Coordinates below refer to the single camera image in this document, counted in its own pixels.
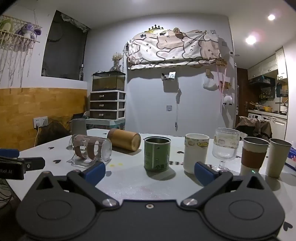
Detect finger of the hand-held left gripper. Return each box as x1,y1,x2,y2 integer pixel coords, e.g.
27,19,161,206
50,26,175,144
0,156,46,173
0,149,20,159

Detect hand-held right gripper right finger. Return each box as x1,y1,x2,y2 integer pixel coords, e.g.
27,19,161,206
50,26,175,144
180,161,271,208

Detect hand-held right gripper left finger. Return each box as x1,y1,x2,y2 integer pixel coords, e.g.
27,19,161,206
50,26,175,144
30,161,119,208

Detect brown striped glass mug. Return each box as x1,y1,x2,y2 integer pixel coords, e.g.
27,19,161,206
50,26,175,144
69,134,113,168

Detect gold cylindrical canister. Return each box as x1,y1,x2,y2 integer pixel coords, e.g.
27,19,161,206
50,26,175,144
107,128,142,152

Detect white printed cup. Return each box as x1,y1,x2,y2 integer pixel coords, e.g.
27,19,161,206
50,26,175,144
184,133,210,174

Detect grey cup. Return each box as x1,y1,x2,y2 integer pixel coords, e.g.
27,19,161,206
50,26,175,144
71,118,87,139

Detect cup with brown sleeve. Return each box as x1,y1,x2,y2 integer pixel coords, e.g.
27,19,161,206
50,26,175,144
240,137,270,177

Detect plain beige cup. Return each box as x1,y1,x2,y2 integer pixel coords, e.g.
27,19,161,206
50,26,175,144
265,138,292,178

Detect clear ribbed glass goblet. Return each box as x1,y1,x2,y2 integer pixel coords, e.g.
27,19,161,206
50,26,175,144
212,128,241,173

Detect green tin can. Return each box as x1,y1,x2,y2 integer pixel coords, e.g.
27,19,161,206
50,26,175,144
144,136,171,173

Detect dark plastic drawer unit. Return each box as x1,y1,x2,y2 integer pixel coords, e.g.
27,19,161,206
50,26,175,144
89,90,126,120

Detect chair with draped clothes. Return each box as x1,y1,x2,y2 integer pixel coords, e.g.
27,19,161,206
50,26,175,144
235,115,273,140

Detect white washing machine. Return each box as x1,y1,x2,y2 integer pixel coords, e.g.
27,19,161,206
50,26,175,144
247,113,288,141

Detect white hanging bag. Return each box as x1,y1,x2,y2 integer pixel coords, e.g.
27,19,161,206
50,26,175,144
203,77,218,91

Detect blue tissue box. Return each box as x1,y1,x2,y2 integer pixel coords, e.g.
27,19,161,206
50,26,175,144
285,144,296,171

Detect glass fish tank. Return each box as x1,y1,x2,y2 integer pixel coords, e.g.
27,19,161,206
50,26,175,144
92,71,126,92

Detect dried flower vase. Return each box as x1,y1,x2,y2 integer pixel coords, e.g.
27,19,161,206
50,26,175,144
112,52,123,71

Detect dark window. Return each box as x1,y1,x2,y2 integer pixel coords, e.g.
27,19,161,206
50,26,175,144
41,10,90,82

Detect purple plush toy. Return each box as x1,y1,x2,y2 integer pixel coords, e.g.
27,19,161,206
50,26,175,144
15,22,42,40

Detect white kitchen cabinets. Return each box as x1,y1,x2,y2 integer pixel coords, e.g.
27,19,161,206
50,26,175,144
247,46,289,80

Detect green plush toy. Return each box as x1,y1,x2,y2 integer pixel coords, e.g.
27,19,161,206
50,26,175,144
0,19,12,32

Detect wire rack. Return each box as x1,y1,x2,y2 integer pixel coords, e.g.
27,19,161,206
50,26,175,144
0,179,13,210

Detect white wall socket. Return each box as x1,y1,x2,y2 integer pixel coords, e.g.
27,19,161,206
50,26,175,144
33,116,48,129

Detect hanging charger cable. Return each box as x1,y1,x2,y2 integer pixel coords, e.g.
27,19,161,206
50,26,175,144
174,88,182,132

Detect small wall shelf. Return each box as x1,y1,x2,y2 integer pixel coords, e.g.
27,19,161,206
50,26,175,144
161,71,176,81

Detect macrame wall shelf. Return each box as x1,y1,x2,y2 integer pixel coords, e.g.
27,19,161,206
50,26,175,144
0,14,40,90

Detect printed cloth wall cover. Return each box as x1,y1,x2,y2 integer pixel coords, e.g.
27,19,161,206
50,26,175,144
126,30,222,70

